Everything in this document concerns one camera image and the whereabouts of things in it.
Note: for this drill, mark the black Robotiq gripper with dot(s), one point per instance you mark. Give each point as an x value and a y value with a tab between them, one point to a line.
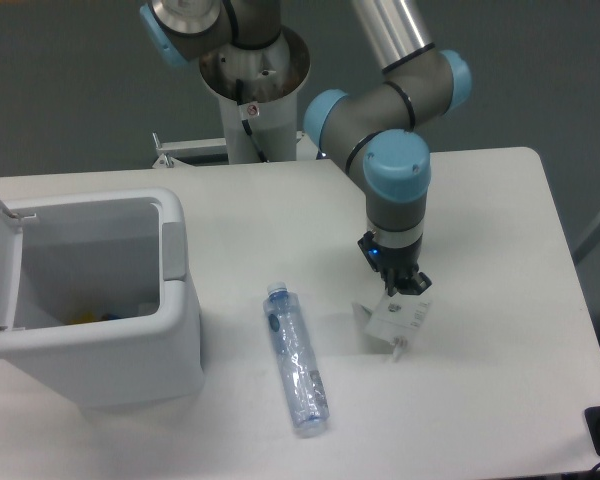
396	264

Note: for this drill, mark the white paper packet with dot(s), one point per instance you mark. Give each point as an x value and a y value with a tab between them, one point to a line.
393	324

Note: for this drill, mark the clear plastic water bottle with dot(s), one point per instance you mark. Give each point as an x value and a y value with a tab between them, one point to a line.
299	373

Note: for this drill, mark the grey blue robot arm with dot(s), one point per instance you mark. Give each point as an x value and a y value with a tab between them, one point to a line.
371	138

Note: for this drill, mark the white trash can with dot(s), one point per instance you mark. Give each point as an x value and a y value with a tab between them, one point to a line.
122	255

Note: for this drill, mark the yellow trash in bin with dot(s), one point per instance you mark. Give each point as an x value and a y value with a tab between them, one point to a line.
85	318

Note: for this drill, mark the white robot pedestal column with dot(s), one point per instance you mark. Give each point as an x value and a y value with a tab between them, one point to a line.
257	93

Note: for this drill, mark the white metal mounting frame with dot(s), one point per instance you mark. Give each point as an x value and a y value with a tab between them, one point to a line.
213	151

